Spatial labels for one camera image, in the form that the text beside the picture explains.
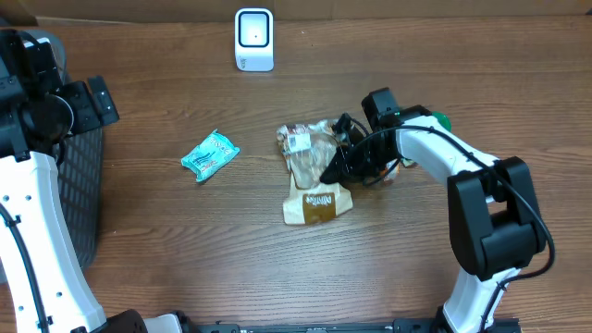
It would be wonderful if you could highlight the white barcode scanner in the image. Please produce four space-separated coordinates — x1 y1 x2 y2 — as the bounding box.
234 7 275 72

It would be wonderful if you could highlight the light teal pack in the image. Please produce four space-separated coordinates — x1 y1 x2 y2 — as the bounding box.
180 129 241 183

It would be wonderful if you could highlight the orange tissue pack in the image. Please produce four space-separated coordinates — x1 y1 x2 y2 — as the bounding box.
379 157 417 185

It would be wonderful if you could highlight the green lid jar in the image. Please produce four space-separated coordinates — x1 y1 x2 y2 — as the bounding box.
428 112 451 132

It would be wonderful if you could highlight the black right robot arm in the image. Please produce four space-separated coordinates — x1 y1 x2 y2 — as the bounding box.
320 88 556 332

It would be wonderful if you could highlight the beige food pouch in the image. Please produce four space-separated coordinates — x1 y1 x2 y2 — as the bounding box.
277 119 353 226

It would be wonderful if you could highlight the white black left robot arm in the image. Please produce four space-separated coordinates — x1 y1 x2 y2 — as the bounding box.
1 30 191 333

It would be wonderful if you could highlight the grey plastic mesh basket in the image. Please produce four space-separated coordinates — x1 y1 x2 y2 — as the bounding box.
1 29 104 268

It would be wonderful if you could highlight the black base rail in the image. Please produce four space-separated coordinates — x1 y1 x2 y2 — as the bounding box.
193 316 523 333

